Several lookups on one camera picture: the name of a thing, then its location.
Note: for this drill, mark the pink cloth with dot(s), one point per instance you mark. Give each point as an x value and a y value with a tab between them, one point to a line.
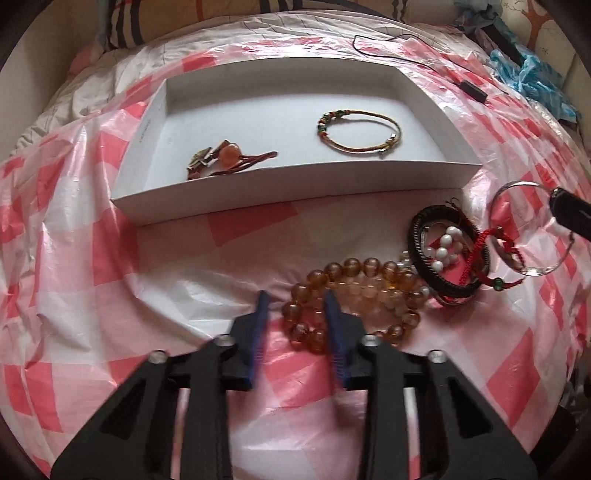
85	60

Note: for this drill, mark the plaid pillow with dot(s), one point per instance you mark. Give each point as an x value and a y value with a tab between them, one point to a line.
152	18

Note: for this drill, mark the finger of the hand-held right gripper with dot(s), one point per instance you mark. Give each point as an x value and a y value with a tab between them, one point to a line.
570	210

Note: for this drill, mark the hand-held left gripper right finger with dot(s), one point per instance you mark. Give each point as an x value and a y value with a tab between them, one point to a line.
334	337

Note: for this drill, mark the blue plastic bag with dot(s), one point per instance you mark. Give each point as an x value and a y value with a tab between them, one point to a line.
531	76

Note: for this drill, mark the black power adapter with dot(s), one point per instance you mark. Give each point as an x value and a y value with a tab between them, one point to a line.
471	91

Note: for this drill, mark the silver bangle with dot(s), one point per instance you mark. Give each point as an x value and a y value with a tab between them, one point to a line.
540	271

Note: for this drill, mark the pink checkered plastic sheet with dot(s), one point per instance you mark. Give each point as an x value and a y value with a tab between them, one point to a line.
92	230

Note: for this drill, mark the white cardboard box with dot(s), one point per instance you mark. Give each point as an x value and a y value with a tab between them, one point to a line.
277	106

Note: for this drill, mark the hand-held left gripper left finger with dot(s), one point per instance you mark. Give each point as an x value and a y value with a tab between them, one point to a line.
258	332

